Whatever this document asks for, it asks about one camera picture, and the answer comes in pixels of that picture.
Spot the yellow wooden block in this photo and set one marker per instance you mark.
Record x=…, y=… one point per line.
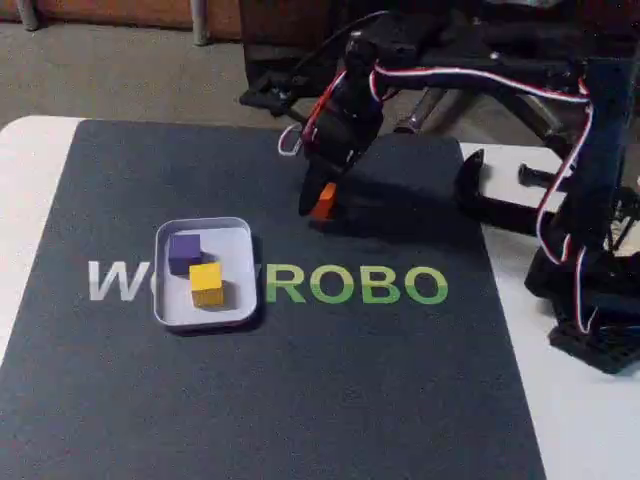
x=206, y=285

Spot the black mat with WOWROBO print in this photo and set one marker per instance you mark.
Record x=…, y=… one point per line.
x=300, y=400

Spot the orange wooden block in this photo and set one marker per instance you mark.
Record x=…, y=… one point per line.
x=327, y=202

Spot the purple wooden block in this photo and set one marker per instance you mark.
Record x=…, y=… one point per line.
x=184, y=250

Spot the pale lavender tray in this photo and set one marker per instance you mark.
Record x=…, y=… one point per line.
x=240, y=300

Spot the dark brown furniture block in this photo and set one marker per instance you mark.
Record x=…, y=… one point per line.
x=280, y=30

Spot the black gripper camera mount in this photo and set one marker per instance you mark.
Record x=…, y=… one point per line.
x=265, y=97

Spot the grey metal leg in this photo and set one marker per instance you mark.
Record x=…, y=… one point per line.
x=26, y=12
x=201, y=22

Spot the brown wooden furniture panel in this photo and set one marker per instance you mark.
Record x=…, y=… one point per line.
x=110, y=10

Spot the chrome office chair base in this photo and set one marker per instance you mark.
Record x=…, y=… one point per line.
x=422, y=112

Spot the black table clamp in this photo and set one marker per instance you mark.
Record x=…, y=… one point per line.
x=467, y=185

